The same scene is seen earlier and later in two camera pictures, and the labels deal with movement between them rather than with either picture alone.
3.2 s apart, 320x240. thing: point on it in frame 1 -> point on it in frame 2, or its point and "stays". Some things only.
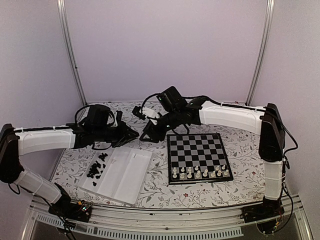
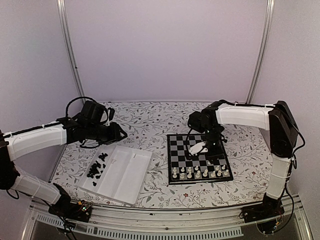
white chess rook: x=174 y=170 stays
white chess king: x=198 y=174 stays
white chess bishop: x=205 y=173 stays
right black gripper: x=152 y=131 -> x=218 y=154
